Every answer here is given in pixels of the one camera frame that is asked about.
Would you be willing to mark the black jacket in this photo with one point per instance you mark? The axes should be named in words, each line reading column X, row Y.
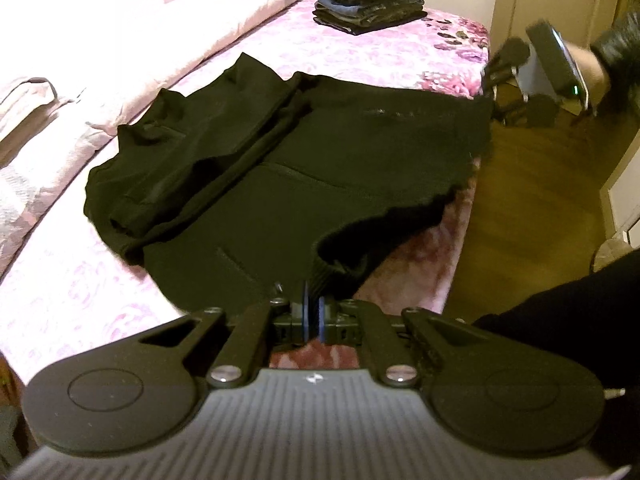
column 300, row 160

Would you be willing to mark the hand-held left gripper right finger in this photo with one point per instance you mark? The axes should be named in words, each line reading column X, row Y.
column 323, row 317

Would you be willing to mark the pink floral bed sheet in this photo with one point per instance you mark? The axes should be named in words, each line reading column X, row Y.
column 90, row 285

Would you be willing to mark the white cabinet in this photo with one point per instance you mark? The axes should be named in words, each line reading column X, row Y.
column 625, row 185

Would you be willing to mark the person's right forearm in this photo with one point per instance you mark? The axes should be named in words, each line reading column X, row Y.
column 617, row 47

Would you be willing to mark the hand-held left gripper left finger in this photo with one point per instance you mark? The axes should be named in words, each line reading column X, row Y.
column 306, row 316

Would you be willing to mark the person's black-clad leg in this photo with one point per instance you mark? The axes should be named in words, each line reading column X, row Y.
column 575, row 320

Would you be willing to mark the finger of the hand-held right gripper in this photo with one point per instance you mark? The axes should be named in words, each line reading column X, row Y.
column 535, row 110
column 511, row 54

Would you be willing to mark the pale pink quilt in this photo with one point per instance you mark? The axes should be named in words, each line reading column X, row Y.
column 150, row 45

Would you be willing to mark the pink cloth with grey trim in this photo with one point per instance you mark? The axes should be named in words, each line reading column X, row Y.
column 30, row 105

